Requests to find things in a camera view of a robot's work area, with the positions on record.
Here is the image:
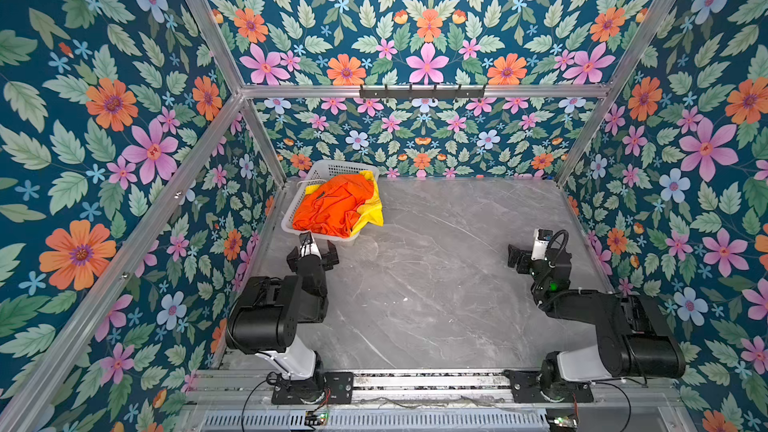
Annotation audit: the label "orange shorts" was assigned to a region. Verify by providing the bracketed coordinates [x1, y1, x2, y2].
[292, 173, 376, 239]

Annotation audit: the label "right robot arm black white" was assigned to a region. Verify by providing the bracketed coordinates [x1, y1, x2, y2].
[505, 245, 686, 402]

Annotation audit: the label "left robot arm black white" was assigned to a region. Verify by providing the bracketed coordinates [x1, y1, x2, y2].
[225, 243, 339, 404]

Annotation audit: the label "yellow shorts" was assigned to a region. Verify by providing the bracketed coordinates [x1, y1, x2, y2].
[304, 170, 385, 236]

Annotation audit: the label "white plastic laundry basket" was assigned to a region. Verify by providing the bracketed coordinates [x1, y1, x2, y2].
[281, 160, 383, 242]

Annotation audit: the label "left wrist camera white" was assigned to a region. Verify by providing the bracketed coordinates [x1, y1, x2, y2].
[298, 232, 322, 258]

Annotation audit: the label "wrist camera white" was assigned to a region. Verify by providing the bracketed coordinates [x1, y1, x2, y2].
[531, 228, 554, 260]
[298, 232, 322, 258]

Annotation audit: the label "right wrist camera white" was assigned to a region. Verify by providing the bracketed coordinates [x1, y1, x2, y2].
[531, 228, 554, 260]

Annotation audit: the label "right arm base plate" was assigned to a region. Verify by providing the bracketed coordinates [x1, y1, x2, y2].
[502, 369, 594, 403]

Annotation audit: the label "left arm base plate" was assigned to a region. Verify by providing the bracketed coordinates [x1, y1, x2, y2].
[271, 372, 355, 406]

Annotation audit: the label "aluminium mounting rail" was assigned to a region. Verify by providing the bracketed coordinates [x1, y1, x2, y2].
[186, 369, 683, 407]

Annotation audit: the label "black hook rail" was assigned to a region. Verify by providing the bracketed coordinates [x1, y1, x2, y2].
[358, 84, 486, 101]

